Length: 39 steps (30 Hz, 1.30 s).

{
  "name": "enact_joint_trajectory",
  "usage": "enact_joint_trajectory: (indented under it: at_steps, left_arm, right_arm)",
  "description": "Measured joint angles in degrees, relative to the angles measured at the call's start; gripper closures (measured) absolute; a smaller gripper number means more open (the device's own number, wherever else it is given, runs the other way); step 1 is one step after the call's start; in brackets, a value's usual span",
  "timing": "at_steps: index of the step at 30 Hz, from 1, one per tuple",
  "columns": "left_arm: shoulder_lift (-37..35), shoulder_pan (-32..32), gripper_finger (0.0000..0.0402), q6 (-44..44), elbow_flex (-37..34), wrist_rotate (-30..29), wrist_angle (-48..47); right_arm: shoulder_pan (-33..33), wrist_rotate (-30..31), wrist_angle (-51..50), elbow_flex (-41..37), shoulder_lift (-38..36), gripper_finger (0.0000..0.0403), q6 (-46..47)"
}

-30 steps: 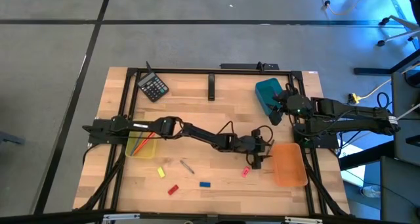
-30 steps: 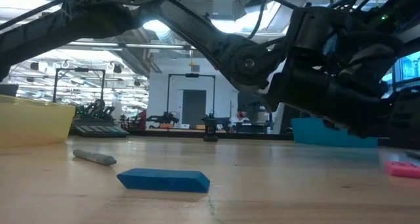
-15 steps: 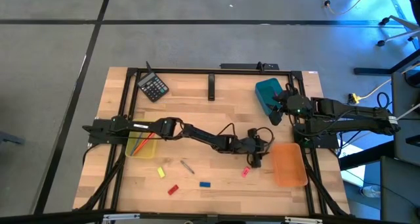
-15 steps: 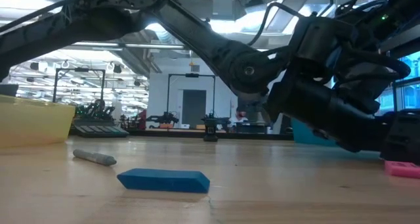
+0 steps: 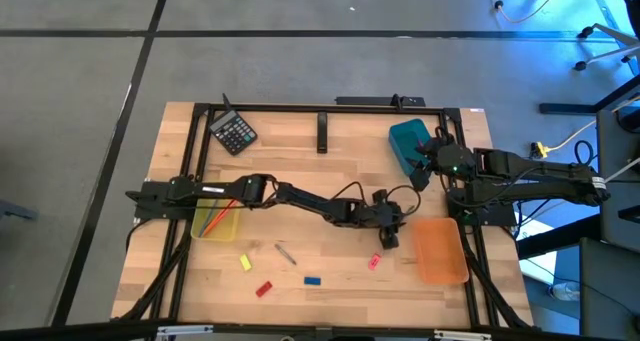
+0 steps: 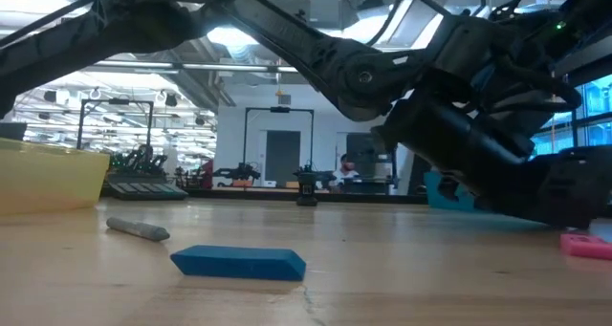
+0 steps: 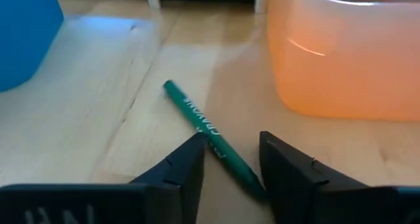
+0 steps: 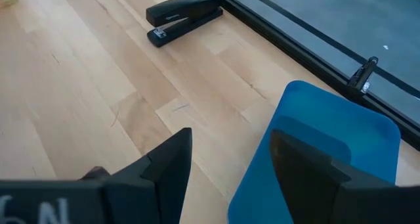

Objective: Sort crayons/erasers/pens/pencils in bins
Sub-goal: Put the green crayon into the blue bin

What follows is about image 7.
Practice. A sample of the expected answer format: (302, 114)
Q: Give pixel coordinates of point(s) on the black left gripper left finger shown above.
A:
(177, 184)

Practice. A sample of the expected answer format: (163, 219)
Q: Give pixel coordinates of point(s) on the orange plastic bin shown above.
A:
(344, 69)

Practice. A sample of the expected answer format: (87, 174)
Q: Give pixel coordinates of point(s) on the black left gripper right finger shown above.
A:
(295, 184)

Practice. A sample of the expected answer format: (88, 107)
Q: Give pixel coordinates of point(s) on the blue plastic bin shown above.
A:
(23, 36)

